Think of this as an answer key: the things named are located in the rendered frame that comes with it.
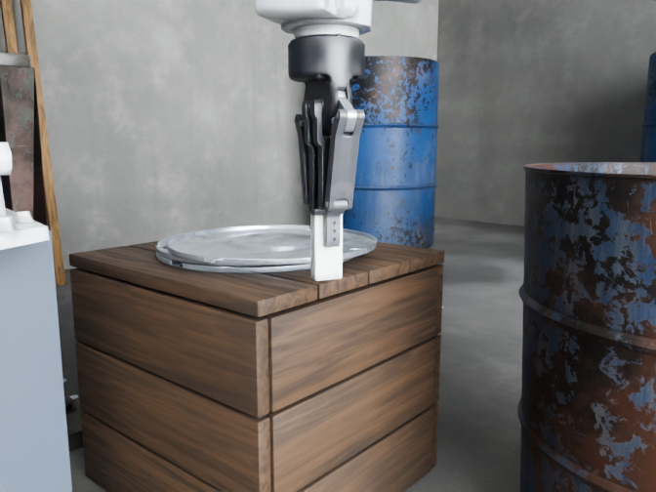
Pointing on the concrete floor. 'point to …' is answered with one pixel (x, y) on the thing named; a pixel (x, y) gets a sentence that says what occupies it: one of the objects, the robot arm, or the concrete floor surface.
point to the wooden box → (258, 373)
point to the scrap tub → (589, 328)
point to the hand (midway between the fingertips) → (326, 245)
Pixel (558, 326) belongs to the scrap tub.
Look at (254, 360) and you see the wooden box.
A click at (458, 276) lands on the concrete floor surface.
